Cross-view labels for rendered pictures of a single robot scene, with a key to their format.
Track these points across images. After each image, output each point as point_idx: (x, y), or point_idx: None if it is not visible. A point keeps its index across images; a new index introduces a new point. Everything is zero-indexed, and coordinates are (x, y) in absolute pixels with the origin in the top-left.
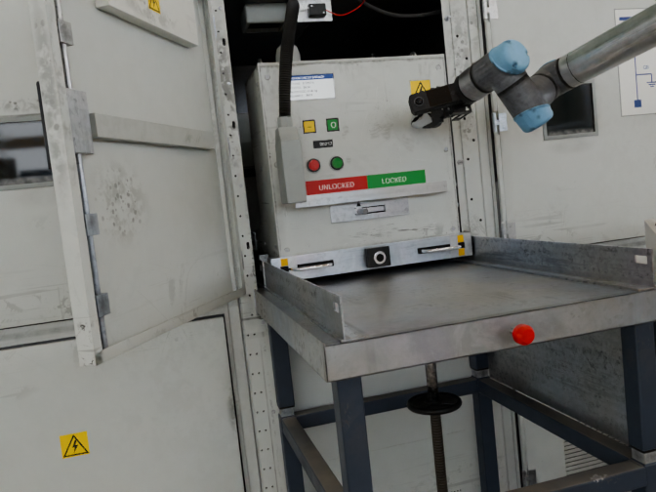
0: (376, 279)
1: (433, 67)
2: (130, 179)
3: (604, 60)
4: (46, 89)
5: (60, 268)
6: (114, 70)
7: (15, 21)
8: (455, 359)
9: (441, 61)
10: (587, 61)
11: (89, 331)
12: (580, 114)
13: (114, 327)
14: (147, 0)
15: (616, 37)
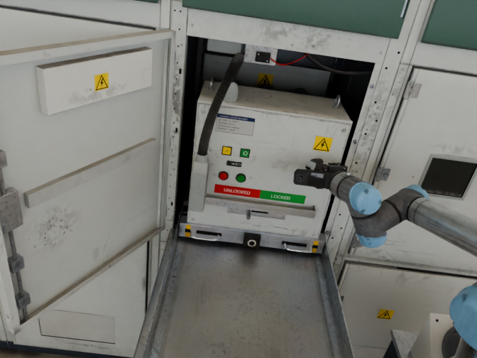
0: (243, 258)
1: (339, 130)
2: (64, 209)
3: (437, 234)
4: None
5: None
6: (57, 146)
7: (26, 33)
8: None
9: (348, 127)
10: (426, 224)
11: (11, 320)
12: (455, 182)
13: (39, 298)
14: (94, 85)
15: (450, 231)
